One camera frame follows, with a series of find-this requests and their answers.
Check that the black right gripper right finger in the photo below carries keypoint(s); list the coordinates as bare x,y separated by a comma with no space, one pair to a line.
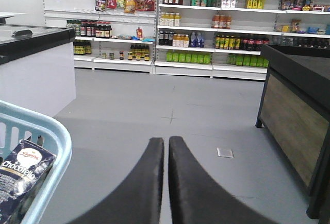
195,197

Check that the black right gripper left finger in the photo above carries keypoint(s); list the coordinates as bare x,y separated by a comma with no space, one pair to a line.
138,198

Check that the dark blue Chocofello cookie box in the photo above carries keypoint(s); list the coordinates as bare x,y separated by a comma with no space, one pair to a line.
23,172

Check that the light blue plastic basket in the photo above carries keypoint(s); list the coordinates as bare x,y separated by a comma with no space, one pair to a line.
17,124

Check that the steel floor socket plate centre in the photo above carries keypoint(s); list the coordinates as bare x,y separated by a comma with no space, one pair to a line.
225,153

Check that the wooden black-framed display stand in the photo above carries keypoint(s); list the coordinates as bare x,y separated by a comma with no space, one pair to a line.
294,107

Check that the white chest freezer far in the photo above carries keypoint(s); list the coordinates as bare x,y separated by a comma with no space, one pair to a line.
37,67

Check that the white drinks shelving unit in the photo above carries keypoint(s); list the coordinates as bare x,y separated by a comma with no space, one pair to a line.
222,38

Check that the white sauce shelving unit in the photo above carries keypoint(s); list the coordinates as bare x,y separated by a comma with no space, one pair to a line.
109,34

